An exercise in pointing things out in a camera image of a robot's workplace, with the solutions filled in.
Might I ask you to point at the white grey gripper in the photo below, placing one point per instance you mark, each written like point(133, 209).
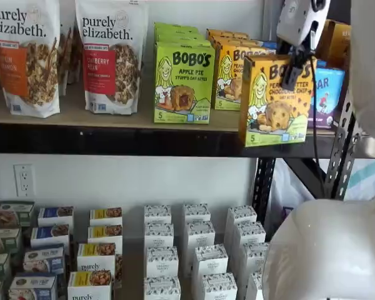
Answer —
point(297, 22)

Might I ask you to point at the orange Bobo's peanut butter box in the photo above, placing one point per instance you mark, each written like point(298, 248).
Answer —
point(226, 32)
point(231, 78)
point(268, 109)
point(229, 39)

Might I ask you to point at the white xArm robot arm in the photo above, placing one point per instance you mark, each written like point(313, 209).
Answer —
point(331, 250)

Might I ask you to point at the brown orange snack box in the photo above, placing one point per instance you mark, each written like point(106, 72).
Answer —
point(336, 43)

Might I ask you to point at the green Bobo's apple pie box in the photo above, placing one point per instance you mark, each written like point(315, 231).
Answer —
point(184, 84)
point(175, 27)
point(181, 42)
point(178, 35)

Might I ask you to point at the white floral carton box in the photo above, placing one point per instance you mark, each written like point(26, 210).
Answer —
point(210, 259)
point(162, 289)
point(200, 232)
point(196, 212)
point(158, 234)
point(254, 286)
point(241, 214)
point(253, 256)
point(157, 214)
point(249, 232)
point(162, 261)
point(219, 287)

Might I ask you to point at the yellow label granola box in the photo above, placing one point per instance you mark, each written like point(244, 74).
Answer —
point(95, 256)
point(105, 215)
point(89, 286)
point(104, 234)

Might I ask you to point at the blue label granola box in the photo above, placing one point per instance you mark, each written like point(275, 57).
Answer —
point(50, 234)
point(55, 215)
point(43, 259)
point(32, 287)

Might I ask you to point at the white plastic bag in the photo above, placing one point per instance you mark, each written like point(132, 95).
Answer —
point(287, 187)

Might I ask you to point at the teal striped white cloth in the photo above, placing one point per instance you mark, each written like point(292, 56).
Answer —
point(368, 178)

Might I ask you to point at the granola bag red label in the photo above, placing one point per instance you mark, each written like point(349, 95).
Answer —
point(112, 62)

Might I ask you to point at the white granola bag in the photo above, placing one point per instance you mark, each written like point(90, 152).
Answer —
point(69, 56)

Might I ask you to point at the granola bag orange label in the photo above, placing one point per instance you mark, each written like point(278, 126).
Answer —
point(25, 62)

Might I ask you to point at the black metal rack frame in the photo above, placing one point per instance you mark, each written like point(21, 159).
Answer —
point(143, 140)

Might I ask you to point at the white wall power outlet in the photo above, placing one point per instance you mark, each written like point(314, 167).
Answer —
point(24, 180)

